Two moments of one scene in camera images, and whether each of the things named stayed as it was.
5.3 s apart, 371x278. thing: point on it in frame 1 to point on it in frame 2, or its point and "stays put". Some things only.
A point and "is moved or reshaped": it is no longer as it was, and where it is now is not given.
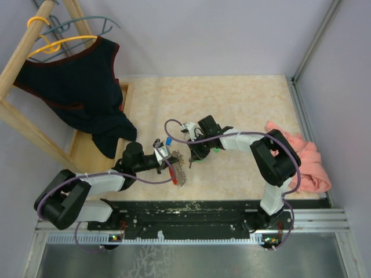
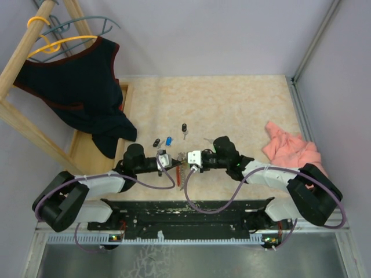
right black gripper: [196, 153] to [203, 168]
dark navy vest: [82, 84] stays put
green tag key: [191, 160] is moved or reshaped
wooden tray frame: [84, 156] stays put
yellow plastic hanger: [53, 47] stays put
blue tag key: [168, 141] stays put
